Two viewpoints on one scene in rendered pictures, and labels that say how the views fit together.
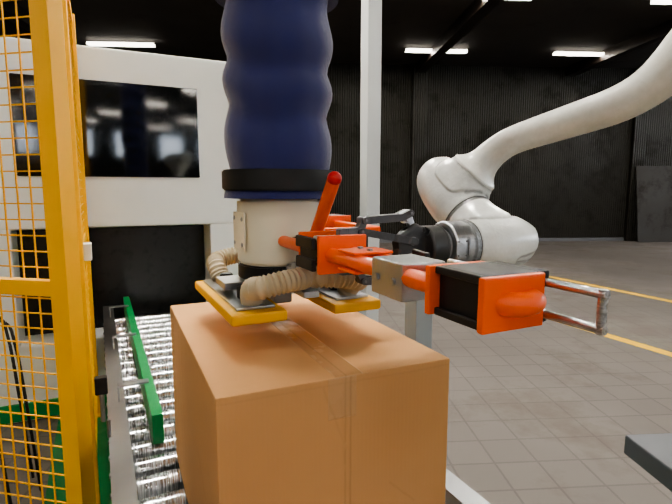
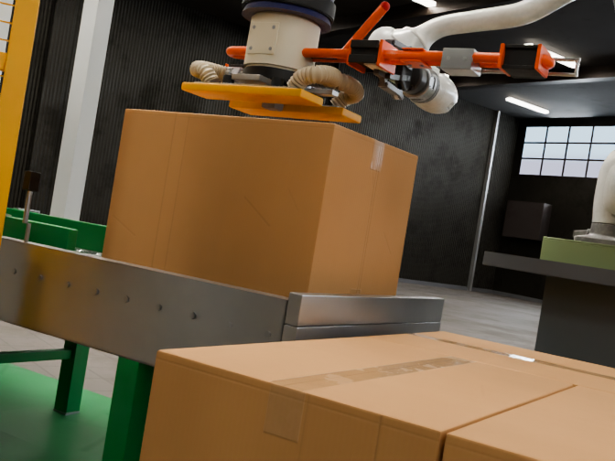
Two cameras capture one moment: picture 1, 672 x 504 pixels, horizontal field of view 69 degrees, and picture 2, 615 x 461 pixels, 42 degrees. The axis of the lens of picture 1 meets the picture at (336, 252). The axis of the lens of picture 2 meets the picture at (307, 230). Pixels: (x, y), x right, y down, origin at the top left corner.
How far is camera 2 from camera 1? 1.36 m
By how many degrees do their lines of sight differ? 33
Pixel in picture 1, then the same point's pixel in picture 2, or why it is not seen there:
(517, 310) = (549, 60)
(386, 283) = (457, 60)
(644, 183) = not seen: hidden behind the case
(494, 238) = (445, 82)
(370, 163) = (91, 71)
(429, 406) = (405, 186)
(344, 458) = (371, 201)
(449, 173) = (405, 37)
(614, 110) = (516, 16)
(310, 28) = not seen: outside the picture
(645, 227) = not seen: hidden behind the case
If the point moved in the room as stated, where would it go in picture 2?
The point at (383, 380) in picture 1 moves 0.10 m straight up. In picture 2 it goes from (393, 154) to (400, 111)
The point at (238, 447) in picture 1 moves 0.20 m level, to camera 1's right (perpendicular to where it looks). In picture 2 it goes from (336, 164) to (411, 180)
